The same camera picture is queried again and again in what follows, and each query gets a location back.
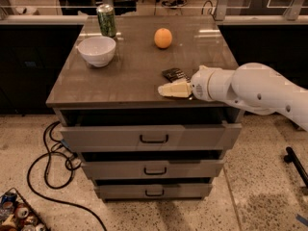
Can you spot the tray of cans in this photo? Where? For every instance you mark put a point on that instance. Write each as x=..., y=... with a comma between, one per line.
x=16, y=213

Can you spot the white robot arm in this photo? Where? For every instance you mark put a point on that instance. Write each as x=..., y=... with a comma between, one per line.
x=252, y=87

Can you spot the top grey drawer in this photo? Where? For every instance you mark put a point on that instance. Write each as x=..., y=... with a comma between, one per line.
x=151, y=137

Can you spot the person's feet in shoes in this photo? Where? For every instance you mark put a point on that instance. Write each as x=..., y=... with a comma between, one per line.
x=174, y=4

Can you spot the white bowl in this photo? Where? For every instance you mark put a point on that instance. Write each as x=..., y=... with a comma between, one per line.
x=97, y=51

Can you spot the grey drawer cabinet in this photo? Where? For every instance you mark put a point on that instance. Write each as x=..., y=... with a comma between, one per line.
x=125, y=92

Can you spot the bottom grey drawer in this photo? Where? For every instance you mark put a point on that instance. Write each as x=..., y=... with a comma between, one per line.
x=154, y=191

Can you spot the grey drawer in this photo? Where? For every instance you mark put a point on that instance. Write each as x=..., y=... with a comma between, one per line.
x=151, y=137
x=152, y=169
x=154, y=191

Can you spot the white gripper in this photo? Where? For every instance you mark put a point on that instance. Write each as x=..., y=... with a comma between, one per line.
x=199, y=84

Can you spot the green drink can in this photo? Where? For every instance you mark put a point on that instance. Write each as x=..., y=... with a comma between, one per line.
x=106, y=20

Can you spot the black floor bar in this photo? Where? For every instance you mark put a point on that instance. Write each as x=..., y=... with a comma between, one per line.
x=291, y=158

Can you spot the middle grey drawer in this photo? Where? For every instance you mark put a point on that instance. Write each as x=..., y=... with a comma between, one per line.
x=152, y=169

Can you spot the orange fruit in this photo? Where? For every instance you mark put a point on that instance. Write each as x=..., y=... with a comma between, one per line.
x=163, y=38

